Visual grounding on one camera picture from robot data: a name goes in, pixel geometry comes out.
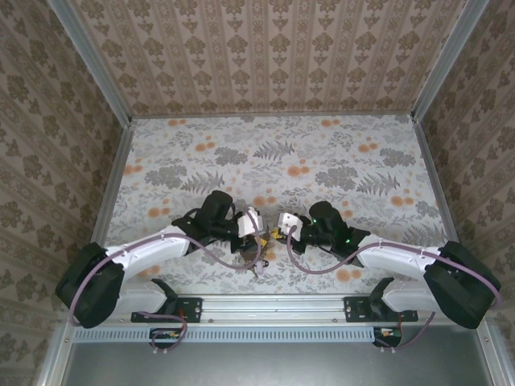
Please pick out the purple plastic key tag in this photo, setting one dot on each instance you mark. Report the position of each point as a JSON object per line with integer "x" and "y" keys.
{"x": 261, "y": 268}

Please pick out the metal disc with split rings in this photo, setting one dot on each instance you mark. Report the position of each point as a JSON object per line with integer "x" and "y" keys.
{"x": 253, "y": 273}

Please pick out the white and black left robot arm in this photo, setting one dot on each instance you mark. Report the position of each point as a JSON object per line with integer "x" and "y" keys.
{"x": 153, "y": 249}

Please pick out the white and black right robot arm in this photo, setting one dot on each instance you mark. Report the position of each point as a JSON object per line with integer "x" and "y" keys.
{"x": 394, "y": 255}

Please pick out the grey metal panel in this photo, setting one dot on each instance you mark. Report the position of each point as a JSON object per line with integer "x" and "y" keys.
{"x": 261, "y": 366}

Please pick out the green circuit board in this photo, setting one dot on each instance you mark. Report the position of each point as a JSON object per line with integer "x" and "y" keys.
{"x": 167, "y": 333}
{"x": 388, "y": 333}

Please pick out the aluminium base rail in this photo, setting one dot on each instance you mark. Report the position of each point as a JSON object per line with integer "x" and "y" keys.
{"x": 273, "y": 307}

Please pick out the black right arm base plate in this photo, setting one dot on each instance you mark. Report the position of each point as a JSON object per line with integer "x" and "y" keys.
{"x": 356, "y": 309}

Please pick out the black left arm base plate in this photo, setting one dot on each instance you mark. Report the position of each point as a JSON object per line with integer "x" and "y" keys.
{"x": 193, "y": 305}

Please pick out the aluminium table side rail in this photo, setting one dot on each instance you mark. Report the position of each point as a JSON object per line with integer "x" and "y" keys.
{"x": 116, "y": 181}
{"x": 438, "y": 189}

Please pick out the aluminium frame post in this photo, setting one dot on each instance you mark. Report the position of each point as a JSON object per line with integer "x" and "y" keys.
{"x": 92, "y": 64}
{"x": 446, "y": 60}

